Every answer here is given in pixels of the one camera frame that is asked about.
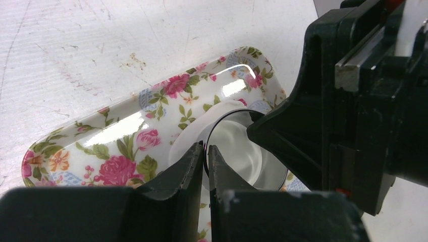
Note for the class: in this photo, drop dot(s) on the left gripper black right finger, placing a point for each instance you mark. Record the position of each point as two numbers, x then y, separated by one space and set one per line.
239 212

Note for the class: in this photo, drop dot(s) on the white dough piece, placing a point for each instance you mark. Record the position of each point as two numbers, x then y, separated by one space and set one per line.
191 133

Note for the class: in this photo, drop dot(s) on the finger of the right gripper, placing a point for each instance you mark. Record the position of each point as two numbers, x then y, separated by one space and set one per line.
294 131

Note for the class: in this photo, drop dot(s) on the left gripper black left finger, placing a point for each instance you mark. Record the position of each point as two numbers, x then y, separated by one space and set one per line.
164 209

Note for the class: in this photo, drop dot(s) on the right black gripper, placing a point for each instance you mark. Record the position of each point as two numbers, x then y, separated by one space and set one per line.
364 100

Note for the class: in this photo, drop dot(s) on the floral pattern tray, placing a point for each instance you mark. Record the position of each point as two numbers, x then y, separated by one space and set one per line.
129 144

